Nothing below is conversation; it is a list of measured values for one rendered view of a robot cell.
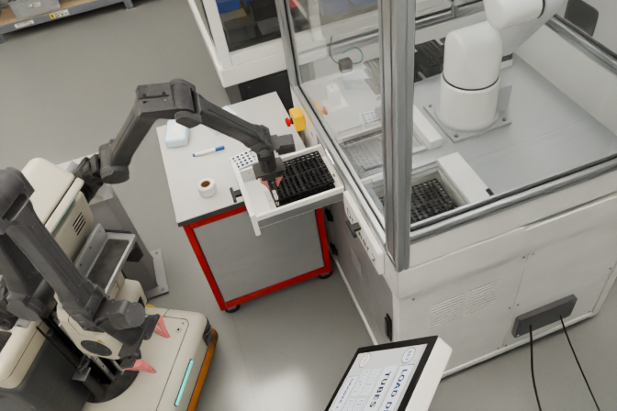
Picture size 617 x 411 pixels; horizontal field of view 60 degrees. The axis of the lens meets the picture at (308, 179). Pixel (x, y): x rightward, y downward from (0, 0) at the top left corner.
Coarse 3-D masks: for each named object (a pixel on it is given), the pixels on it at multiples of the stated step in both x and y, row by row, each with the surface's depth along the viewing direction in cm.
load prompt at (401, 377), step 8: (400, 368) 112; (408, 368) 110; (400, 376) 110; (408, 376) 108; (392, 384) 110; (400, 384) 108; (392, 392) 108; (400, 392) 106; (384, 400) 109; (392, 400) 106; (384, 408) 106; (392, 408) 104
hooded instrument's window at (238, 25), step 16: (192, 0) 291; (224, 0) 226; (240, 0) 228; (256, 0) 230; (272, 0) 233; (224, 16) 230; (240, 16) 233; (256, 16) 235; (272, 16) 238; (208, 32) 240; (224, 32) 235; (240, 32) 238; (256, 32) 240; (272, 32) 243; (240, 48) 243
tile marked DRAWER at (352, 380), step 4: (352, 376) 127; (356, 376) 125; (348, 380) 127; (352, 380) 126; (356, 380) 124; (344, 384) 127; (348, 384) 126; (352, 384) 124; (344, 388) 126; (348, 388) 124; (352, 388) 123; (344, 392) 124; (348, 392) 123; (340, 396) 125; (344, 396) 123; (336, 400) 125; (340, 400) 123; (344, 400) 122; (336, 404) 123; (340, 404) 122; (332, 408) 123; (336, 408) 122; (340, 408) 121
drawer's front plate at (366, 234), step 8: (344, 192) 179; (344, 200) 181; (352, 200) 176; (352, 208) 174; (352, 216) 178; (360, 216) 171; (360, 224) 170; (360, 232) 174; (368, 232) 166; (368, 240) 166; (376, 248) 161; (376, 256) 162; (376, 264) 165
